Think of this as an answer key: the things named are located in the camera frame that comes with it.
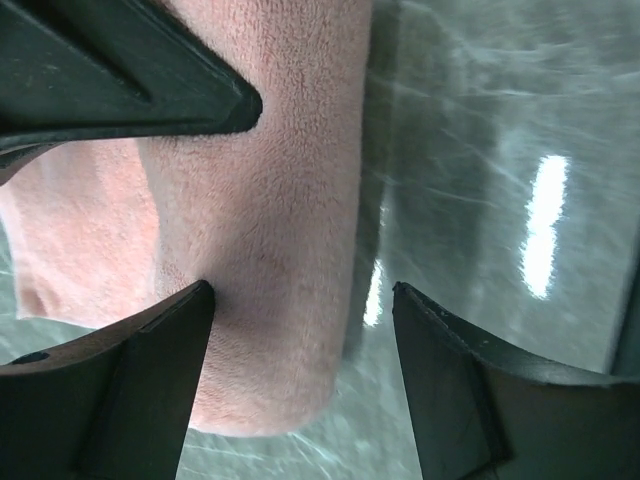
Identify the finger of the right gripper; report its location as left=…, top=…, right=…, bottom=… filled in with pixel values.
left=1, top=0, right=262, bottom=180

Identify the pink towel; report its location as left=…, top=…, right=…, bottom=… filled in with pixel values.
left=1, top=1, right=372, bottom=437

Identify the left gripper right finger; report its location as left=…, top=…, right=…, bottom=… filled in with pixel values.
left=393, top=282, right=639, bottom=479

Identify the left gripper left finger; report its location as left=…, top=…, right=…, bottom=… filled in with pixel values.
left=1, top=281, right=215, bottom=480

